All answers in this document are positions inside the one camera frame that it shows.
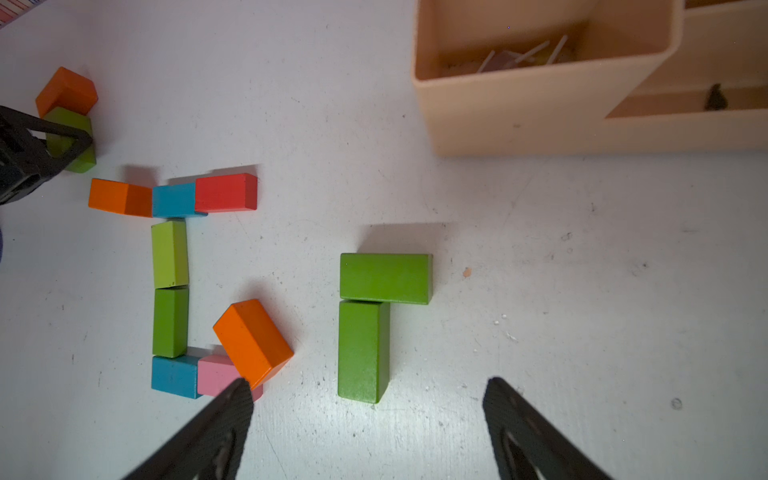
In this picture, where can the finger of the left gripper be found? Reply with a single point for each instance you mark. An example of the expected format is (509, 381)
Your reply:
(26, 163)

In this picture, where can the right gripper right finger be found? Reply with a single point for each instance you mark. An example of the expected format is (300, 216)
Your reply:
(525, 444)

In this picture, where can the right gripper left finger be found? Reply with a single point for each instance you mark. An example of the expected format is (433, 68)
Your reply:
(211, 445)

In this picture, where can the pink block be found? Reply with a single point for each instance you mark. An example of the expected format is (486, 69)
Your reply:
(214, 374)

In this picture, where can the teal block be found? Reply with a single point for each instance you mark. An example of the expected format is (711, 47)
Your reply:
(177, 376)
(175, 201)

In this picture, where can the orange block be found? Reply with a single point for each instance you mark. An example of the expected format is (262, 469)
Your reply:
(120, 198)
(252, 341)
(68, 90)

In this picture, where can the light green block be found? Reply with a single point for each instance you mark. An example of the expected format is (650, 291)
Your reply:
(170, 254)

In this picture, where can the red block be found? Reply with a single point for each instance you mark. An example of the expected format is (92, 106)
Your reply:
(226, 193)

